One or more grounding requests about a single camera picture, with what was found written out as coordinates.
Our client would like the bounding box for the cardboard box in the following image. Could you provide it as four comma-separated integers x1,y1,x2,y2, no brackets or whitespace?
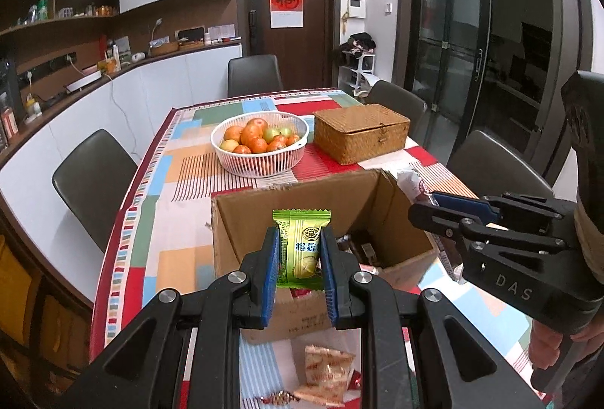
202,170,436,344

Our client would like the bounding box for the green snack packet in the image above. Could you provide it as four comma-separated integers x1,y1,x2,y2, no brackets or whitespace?
272,209,331,291

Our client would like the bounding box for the pink snack packet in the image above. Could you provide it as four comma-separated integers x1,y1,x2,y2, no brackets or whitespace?
290,288,311,298

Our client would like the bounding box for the person's right hand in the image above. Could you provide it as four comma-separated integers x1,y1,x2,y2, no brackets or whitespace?
528,318,604,369

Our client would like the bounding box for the dark chair right near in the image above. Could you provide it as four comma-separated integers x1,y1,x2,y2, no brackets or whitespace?
447,130,554,198

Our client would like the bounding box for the dark chair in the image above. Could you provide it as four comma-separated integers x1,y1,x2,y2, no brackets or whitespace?
447,130,554,198
52,129,137,252
365,80,428,141

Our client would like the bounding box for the woven wicker box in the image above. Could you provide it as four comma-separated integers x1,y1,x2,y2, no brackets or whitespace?
313,103,410,165

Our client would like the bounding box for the colourful patchwork tablecloth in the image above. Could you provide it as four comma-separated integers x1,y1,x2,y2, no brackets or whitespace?
90,89,532,408

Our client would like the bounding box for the beige snack packet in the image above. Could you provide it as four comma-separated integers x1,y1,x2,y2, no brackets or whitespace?
293,344,355,408

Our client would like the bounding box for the red gold wrapped candy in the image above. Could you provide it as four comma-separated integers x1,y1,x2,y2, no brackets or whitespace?
256,391,300,407

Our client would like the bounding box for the dark chair right far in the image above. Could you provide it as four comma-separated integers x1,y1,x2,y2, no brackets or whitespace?
365,80,428,141

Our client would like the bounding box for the white shoe rack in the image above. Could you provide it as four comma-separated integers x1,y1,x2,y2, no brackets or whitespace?
339,51,380,99

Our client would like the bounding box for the white fruit basket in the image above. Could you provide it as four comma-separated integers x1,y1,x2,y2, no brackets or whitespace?
211,111,309,178

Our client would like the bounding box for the black glass cabinet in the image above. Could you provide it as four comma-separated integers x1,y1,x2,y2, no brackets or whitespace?
394,0,594,182

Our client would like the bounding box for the dark chair left side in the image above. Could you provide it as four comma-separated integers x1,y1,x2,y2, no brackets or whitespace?
52,129,137,252

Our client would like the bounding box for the brown entrance door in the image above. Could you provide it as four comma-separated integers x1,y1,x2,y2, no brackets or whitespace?
237,0,340,90

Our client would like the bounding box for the dark chair far end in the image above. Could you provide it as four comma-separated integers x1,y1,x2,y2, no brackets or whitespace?
227,54,284,97

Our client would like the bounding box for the white curved counter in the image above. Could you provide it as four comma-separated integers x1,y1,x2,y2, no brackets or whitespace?
1,44,242,302

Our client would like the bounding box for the white wall intercom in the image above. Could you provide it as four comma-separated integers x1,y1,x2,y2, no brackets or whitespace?
347,0,367,20

